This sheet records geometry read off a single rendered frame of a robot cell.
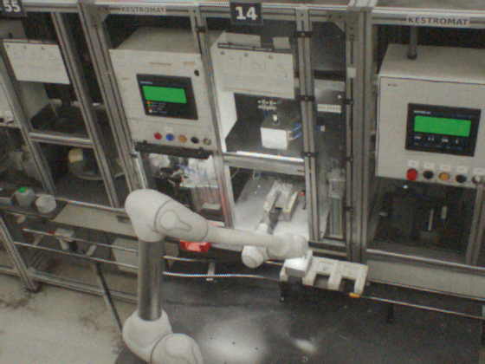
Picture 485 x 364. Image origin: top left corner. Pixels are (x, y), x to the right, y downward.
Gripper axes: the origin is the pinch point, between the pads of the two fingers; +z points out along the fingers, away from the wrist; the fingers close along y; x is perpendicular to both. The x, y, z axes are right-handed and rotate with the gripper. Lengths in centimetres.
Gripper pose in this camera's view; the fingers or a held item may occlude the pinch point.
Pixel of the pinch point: (277, 201)
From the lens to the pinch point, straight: 284.2
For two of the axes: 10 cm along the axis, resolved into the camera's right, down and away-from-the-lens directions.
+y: -1.0, -7.9, -6.1
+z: 3.3, -6.0, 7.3
